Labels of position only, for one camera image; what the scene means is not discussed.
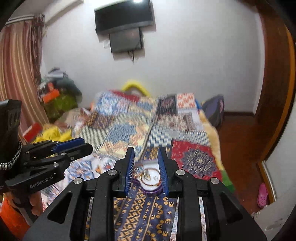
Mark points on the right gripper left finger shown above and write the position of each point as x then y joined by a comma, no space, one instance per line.
65,218

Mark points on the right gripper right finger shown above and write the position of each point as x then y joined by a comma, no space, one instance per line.
207,209

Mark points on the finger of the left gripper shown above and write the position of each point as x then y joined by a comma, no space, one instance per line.
67,143
55,164

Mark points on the purple heart-shaped tin box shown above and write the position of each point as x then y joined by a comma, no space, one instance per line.
147,177

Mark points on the person's hand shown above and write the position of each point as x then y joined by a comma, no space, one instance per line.
35,201

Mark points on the yellow blanket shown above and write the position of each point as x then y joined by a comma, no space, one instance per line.
54,133

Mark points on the pink croc shoe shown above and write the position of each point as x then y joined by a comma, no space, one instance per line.
262,196

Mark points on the white wardrobe with pink hearts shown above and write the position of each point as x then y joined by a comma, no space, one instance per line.
275,218

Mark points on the orange box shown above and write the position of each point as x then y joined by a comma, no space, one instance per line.
50,95

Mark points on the pile of clothes and boxes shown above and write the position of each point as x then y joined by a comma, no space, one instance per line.
69,98

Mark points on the colourful patchwork bedspread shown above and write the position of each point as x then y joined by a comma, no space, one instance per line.
117,121

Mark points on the striped red curtain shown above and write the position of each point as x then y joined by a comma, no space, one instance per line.
21,53

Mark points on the brown wooden door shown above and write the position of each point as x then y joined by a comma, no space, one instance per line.
278,88

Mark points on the yellow plastic hoop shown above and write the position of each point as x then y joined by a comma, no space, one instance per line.
135,87

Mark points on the dark blue backpack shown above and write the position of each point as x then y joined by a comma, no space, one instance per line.
214,110

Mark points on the small black wall monitor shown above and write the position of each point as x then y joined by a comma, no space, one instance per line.
126,40

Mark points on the black wall television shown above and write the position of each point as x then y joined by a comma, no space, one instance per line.
122,16

